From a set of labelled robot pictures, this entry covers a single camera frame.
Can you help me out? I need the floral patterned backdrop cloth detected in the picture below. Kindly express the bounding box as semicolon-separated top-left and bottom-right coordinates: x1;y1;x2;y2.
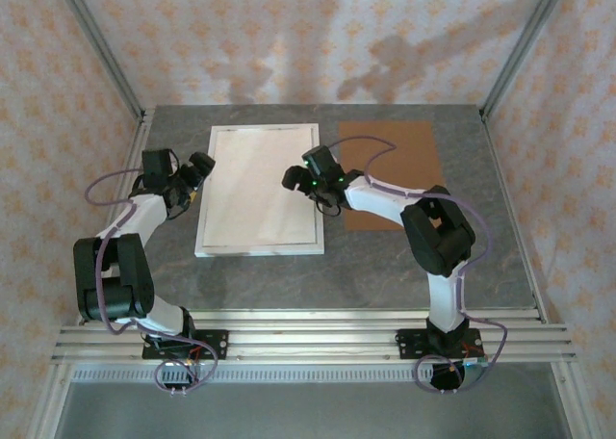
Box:
0;0;616;439

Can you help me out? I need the grey metal shelf panel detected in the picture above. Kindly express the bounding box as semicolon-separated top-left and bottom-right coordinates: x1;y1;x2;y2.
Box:
52;380;578;439

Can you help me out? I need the white wooden picture frame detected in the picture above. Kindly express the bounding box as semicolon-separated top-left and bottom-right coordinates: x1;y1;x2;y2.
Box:
193;122;327;258

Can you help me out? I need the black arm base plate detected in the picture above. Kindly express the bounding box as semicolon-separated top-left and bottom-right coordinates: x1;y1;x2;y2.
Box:
394;327;484;362
141;329;230;362

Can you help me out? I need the slotted grey cable duct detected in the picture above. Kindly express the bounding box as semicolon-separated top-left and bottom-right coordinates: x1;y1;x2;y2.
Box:
70;365;562;383

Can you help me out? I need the blue world champion photo print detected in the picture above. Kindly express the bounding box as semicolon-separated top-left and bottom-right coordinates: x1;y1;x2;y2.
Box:
204;126;319;247

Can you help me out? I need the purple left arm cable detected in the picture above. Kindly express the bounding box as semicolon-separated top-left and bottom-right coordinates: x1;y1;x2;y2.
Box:
84;168;220;395

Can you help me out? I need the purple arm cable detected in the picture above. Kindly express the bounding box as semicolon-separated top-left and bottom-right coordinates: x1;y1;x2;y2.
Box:
84;168;220;395
330;138;510;395

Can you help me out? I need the aluminium table edge rail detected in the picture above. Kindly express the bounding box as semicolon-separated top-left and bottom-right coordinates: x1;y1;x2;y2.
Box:
79;307;549;323

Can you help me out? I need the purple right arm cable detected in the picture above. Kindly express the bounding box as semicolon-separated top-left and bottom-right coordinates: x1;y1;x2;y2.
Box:
330;138;510;395

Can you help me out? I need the aluminium cage post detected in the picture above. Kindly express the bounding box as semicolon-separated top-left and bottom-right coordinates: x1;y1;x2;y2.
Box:
552;361;603;439
51;0;148;122
27;361;74;439
479;0;573;122

